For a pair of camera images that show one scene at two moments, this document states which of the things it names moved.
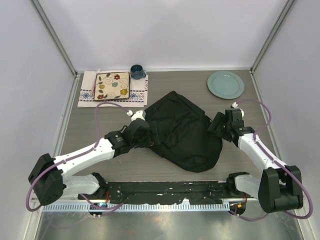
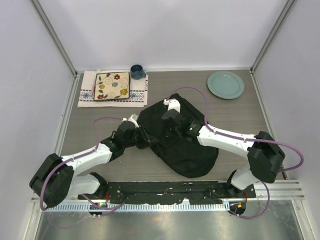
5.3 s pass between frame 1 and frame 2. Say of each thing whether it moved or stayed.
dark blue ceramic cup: stayed
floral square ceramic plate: stayed
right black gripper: moved
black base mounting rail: stayed
